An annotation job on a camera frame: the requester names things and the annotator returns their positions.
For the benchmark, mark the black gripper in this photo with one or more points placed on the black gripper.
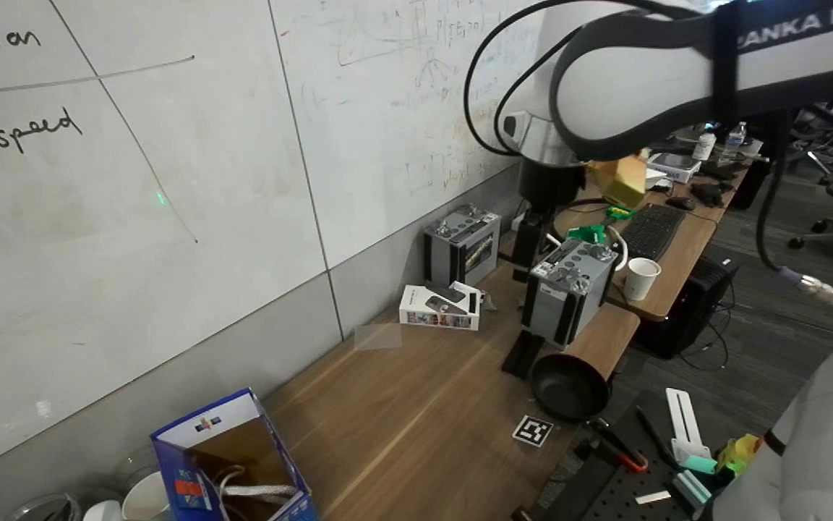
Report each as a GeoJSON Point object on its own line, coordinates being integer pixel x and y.
{"type": "Point", "coordinates": [551, 183]}

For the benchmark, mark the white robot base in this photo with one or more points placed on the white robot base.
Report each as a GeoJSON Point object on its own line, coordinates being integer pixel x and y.
{"type": "Point", "coordinates": [821, 434]}

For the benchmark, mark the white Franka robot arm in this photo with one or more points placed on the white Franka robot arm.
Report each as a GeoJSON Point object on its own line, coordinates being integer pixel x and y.
{"type": "Point", "coordinates": [803, 39]}

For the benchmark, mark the small open white box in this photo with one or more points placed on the small open white box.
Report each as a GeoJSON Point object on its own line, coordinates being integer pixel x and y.
{"type": "Point", "coordinates": [440, 306]}

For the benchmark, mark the blue printed cardboard box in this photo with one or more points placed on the blue printed cardboard box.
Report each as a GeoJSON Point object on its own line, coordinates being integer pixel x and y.
{"type": "Point", "coordinates": [171, 473]}

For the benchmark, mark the green plastic object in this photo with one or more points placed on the green plastic object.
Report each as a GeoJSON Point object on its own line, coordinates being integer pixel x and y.
{"type": "Point", "coordinates": [594, 231]}

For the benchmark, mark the large silver toaster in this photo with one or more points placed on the large silver toaster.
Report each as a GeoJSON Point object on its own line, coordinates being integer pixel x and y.
{"type": "Point", "coordinates": [565, 289]}

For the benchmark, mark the white paper cup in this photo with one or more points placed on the white paper cup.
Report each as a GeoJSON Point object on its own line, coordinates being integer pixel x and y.
{"type": "Point", "coordinates": [642, 277]}

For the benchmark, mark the black flat pad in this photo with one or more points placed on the black flat pad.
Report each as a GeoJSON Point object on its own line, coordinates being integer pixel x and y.
{"type": "Point", "coordinates": [524, 354]}

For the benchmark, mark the black keyboard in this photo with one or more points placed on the black keyboard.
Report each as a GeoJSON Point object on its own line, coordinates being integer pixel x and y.
{"type": "Point", "coordinates": [655, 231]}

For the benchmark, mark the white desk device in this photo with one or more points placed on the white desk device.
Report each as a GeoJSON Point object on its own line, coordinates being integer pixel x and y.
{"type": "Point", "coordinates": [672, 165]}

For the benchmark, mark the black frying pan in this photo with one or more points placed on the black frying pan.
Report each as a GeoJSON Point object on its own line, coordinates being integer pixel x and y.
{"type": "Point", "coordinates": [567, 389]}

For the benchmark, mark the black computer tower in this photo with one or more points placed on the black computer tower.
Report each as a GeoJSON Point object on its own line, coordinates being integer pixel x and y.
{"type": "Point", "coordinates": [693, 306]}

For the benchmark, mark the black white fiducial tag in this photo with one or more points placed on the black white fiducial tag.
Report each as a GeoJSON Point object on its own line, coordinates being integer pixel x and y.
{"type": "Point", "coordinates": [534, 432]}

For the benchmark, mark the black perforated mat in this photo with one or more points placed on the black perforated mat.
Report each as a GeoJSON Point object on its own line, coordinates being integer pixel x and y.
{"type": "Point", "coordinates": [649, 422]}

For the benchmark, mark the black clamp orange trigger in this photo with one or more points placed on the black clamp orange trigger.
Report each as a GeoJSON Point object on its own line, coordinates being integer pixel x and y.
{"type": "Point", "coordinates": [620, 445]}

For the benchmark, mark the white green hand tool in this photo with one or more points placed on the white green hand tool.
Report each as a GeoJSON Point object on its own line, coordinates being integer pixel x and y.
{"type": "Point", "coordinates": [687, 422]}

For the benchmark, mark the small silver piece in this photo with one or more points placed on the small silver piece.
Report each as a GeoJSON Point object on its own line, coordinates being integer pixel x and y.
{"type": "Point", "coordinates": [651, 495]}

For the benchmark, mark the yellow green small item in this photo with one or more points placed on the yellow green small item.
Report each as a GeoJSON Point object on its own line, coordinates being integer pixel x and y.
{"type": "Point", "coordinates": [735, 454]}

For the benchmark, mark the teal small item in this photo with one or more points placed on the teal small item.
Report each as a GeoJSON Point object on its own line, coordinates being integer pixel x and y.
{"type": "Point", "coordinates": [694, 489]}

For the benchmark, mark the white mug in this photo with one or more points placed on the white mug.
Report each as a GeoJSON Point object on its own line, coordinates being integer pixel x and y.
{"type": "Point", "coordinates": [132, 499]}

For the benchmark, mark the yellow wrist camera bar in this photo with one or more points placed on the yellow wrist camera bar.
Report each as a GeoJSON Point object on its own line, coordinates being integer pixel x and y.
{"type": "Point", "coordinates": [620, 176]}

